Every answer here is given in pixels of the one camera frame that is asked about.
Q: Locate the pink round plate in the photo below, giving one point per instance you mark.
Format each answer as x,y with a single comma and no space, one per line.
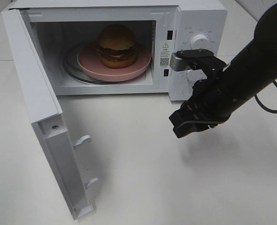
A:
90,64

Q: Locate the white microwave door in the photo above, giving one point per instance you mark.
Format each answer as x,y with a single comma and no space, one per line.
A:
46,116

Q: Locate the white timer knob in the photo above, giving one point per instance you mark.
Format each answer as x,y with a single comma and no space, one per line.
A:
195,75

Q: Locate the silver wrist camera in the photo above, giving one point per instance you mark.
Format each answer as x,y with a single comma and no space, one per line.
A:
189,59

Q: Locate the white microwave oven body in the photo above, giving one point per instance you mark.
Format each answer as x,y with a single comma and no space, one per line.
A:
162,26

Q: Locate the glass microwave turntable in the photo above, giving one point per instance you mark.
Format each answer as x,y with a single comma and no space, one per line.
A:
69,60

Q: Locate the toy hamburger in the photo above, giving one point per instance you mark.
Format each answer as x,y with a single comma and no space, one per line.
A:
117,46

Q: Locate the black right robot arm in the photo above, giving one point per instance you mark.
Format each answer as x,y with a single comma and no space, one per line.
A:
227,85

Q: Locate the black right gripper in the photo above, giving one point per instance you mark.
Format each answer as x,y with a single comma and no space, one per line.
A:
200,112

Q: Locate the upper white power knob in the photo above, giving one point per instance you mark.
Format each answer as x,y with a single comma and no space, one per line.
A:
200,41

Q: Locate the round white door button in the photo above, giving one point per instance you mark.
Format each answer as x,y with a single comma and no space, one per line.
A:
187,92

